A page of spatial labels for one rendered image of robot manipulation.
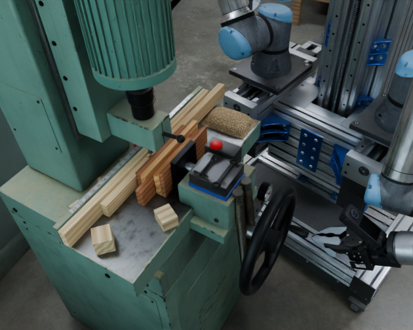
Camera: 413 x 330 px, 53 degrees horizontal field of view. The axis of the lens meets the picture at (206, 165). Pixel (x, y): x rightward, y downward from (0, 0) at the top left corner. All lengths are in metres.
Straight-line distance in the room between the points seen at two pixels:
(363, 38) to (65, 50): 0.91
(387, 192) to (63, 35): 0.77
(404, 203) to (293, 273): 1.01
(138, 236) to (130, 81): 0.35
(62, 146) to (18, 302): 1.09
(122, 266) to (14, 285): 1.24
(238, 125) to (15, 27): 0.60
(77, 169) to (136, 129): 0.25
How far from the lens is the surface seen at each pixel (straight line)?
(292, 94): 1.64
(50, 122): 1.07
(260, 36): 1.42
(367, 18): 1.40
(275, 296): 1.89
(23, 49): 0.97
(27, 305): 2.05
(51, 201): 1.23
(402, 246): 1.02
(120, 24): 0.78
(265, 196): 1.32
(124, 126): 1.00
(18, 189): 1.30
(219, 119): 1.18
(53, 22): 0.91
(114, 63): 0.82
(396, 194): 1.02
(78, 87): 0.97
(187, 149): 0.99
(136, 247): 0.95
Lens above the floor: 1.67
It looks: 45 degrees down
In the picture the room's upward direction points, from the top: 3 degrees counter-clockwise
